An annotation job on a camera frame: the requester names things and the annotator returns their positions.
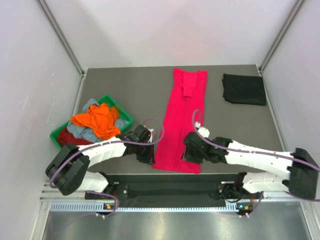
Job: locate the dark red t-shirt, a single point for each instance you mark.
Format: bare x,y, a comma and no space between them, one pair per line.
65,137

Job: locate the grey t-shirt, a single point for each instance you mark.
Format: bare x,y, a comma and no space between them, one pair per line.
86,132

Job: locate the orange t-shirt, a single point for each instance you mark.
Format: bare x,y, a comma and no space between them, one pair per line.
101,119

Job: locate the left aluminium frame post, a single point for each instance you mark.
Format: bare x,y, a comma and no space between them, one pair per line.
60,35

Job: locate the slotted cable duct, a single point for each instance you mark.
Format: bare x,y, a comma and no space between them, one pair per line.
105,208

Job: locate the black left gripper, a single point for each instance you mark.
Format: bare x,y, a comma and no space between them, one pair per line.
149,158

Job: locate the aluminium frame post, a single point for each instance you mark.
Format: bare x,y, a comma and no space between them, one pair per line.
60,35
293,13

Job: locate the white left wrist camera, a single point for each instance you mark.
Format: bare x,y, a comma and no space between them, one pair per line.
151,135

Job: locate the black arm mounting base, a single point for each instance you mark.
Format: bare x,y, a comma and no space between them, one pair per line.
215,186

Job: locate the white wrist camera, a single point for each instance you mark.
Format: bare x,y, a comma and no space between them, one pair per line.
203,131
151,135

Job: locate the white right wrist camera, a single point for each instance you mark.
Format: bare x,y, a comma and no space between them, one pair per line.
203,131

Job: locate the right aluminium frame post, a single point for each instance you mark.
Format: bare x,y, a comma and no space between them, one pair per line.
293,13

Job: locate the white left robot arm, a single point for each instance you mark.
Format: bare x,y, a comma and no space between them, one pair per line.
68,171

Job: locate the pink t-shirt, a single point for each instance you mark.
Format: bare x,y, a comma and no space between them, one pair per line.
187,95

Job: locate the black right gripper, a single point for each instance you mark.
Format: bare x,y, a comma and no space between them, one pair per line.
188,156

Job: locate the folded black t-shirt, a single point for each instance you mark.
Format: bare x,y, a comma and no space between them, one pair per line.
241,89

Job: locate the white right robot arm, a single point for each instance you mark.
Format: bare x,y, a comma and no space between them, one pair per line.
293,172

